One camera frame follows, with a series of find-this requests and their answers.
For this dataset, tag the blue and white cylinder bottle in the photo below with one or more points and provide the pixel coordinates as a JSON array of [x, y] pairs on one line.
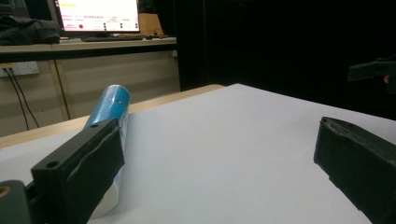
[[112, 104]]

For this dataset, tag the black keyboard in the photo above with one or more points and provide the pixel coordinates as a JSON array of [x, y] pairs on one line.
[[112, 38]]

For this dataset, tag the beige desk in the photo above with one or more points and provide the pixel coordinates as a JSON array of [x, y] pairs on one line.
[[118, 71]]

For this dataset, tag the dark cloth bag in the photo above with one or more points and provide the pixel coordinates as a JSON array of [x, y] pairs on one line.
[[28, 31]]

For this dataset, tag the white table mat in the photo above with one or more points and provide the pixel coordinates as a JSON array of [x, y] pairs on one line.
[[218, 149]]

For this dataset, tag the black curtain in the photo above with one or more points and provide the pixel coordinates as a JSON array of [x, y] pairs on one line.
[[280, 46]]

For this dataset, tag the cardboard box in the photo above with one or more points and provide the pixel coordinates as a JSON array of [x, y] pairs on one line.
[[149, 23]]

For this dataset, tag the computer monitor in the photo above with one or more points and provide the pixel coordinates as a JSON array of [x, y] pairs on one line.
[[99, 15]]

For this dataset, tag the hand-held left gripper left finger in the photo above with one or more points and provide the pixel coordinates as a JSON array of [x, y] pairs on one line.
[[77, 174]]

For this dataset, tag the white power socket strip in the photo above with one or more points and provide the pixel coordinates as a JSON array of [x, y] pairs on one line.
[[25, 67]]

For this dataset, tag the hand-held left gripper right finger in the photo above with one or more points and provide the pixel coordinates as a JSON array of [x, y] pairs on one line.
[[361, 165]]

